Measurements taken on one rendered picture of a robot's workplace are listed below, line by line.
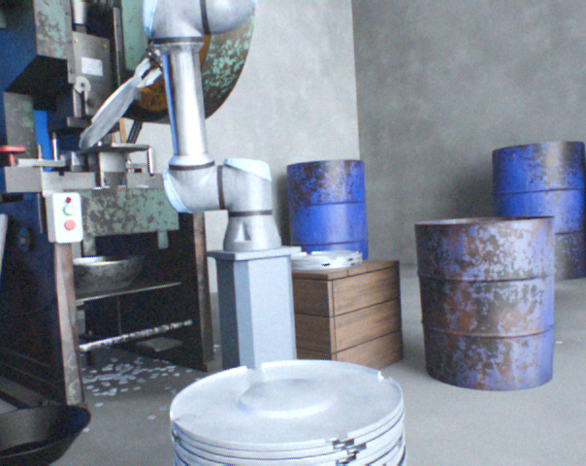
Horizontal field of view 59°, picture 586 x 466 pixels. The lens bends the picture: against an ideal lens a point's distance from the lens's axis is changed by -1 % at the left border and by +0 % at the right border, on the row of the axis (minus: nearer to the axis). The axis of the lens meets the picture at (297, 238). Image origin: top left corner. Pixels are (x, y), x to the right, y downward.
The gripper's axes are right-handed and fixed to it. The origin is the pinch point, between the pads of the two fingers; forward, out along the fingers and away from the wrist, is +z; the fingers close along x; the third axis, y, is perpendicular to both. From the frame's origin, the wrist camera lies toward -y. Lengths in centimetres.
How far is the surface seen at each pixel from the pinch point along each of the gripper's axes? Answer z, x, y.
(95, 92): 10.4, -10.7, -11.1
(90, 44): -0.8, -23.3, -14.2
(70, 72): 11.1, -18.8, -5.4
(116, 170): 25.1, 11.8, -7.3
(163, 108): -3.8, 3.0, -41.1
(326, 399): 25, 69, 111
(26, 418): 87, 43, 30
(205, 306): 41, 64, -12
